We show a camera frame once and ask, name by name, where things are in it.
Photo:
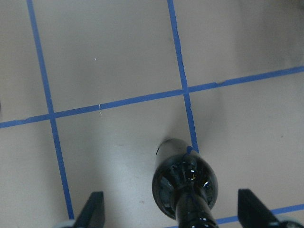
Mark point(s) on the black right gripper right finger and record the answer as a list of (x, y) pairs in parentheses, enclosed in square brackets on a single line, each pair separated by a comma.
[(252, 213)]

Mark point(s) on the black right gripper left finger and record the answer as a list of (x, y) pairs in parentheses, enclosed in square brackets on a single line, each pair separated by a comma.
[(93, 213)]

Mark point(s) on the dark wine bottle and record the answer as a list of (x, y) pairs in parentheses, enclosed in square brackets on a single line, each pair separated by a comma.
[(184, 186)]

